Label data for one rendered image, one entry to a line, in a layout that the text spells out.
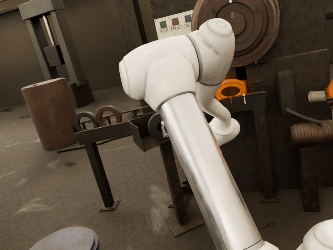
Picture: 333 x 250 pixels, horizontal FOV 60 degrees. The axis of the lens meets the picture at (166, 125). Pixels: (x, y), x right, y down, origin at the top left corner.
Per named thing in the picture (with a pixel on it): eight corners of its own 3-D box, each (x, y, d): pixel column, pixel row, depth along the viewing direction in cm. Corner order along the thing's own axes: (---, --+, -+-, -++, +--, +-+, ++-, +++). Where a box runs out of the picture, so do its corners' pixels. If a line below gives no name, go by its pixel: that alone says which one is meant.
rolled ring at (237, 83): (231, 78, 158) (230, 73, 160) (208, 95, 171) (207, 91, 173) (253, 92, 167) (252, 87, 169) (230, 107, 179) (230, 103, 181)
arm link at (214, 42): (215, 53, 92) (176, 64, 89) (227, 3, 77) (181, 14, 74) (235, 83, 86) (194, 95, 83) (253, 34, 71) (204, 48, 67)
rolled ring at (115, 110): (115, 103, 191) (117, 101, 194) (91, 109, 196) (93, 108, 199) (124, 128, 196) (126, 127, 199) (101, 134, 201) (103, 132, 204)
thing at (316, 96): (313, 100, 156) (311, 90, 154) (331, 99, 149) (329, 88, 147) (308, 103, 152) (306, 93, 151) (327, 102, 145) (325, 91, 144)
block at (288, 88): (279, 110, 176) (275, 71, 169) (294, 108, 174) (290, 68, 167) (282, 115, 166) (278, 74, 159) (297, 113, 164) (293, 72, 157)
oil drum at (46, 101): (58, 136, 452) (38, 81, 426) (91, 132, 436) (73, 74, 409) (33, 153, 398) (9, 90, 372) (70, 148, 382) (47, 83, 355)
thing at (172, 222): (155, 223, 189) (128, 120, 167) (191, 208, 196) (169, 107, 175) (167, 241, 170) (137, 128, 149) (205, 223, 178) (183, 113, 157)
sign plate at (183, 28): (161, 48, 185) (154, 19, 179) (200, 40, 177) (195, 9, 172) (160, 49, 183) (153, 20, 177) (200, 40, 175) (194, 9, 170)
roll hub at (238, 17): (212, 55, 161) (203, 2, 152) (264, 45, 153) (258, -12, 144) (211, 56, 156) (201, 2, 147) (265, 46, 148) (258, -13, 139)
